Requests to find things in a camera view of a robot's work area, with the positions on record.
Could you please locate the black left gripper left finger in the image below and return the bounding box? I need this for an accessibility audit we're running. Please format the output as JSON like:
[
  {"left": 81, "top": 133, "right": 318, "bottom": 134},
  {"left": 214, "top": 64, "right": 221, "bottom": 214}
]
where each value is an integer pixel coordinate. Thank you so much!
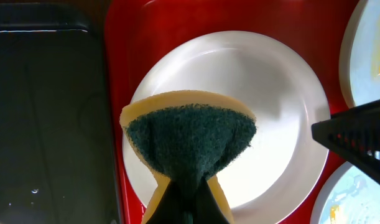
[{"left": 145, "top": 177, "right": 229, "bottom": 224}]

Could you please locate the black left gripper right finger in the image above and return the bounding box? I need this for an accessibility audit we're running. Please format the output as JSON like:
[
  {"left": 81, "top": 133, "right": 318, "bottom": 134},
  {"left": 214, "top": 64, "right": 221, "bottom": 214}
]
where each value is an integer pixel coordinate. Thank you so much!
[{"left": 311, "top": 100, "right": 380, "bottom": 185}]

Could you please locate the light blue plate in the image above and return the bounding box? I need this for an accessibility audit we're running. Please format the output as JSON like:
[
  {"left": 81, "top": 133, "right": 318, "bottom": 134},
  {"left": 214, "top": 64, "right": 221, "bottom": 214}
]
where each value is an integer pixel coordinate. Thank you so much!
[{"left": 310, "top": 162, "right": 380, "bottom": 224}]

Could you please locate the yellow green sponge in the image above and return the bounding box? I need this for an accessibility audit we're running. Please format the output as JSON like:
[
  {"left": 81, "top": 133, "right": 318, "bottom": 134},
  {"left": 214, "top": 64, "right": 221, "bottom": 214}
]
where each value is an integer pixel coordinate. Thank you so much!
[{"left": 119, "top": 90, "right": 257, "bottom": 224}]

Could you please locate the white plate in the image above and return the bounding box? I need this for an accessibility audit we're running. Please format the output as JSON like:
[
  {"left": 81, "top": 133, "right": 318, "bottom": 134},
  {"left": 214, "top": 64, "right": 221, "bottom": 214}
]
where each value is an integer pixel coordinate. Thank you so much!
[{"left": 132, "top": 31, "right": 330, "bottom": 223}]

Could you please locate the black plastic tray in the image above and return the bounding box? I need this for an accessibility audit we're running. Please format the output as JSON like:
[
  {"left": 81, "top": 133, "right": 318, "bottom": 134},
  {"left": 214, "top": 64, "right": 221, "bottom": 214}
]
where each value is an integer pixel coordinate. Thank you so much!
[{"left": 0, "top": 3, "right": 122, "bottom": 224}]

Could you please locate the red plastic tray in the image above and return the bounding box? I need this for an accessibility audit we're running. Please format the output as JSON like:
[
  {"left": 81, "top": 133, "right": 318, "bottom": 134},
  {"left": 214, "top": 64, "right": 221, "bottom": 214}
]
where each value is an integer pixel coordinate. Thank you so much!
[{"left": 104, "top": 0, "right": 356, "bottom": 223}]

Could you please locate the green plate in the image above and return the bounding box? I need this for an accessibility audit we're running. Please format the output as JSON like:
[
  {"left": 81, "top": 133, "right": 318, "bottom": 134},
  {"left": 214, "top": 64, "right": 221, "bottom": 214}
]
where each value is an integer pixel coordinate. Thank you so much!
[{"left": 339, "top": 0, "right": 380, "bottom": 108}]

